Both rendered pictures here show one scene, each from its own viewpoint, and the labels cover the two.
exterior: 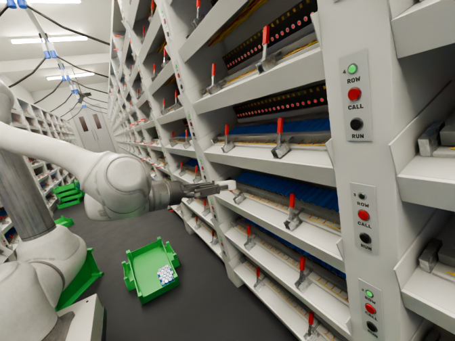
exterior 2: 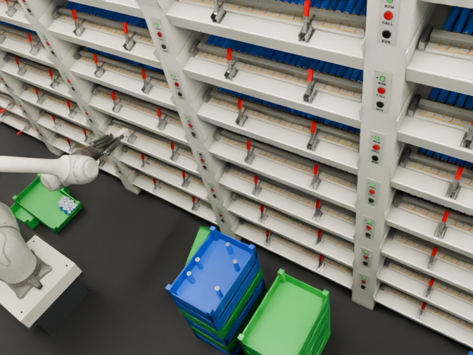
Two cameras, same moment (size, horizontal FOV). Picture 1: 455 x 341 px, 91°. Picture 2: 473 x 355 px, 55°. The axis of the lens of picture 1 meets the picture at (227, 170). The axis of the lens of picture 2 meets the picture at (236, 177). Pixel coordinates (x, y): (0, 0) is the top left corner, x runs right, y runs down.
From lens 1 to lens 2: 1.43 m
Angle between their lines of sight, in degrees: 38
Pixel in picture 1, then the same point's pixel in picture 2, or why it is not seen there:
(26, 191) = not seen: outside the picture
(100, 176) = (80, 175)
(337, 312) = (203, 193)
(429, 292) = (226, 180)
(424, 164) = (216, 145)
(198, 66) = not seen: hidden behind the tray
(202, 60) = not seen: hidden behind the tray
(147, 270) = (43, 206)
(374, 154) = (200, 143)
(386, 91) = (199, 128)
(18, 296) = (17, 246)
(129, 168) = (92, 166)
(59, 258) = (8, 220)
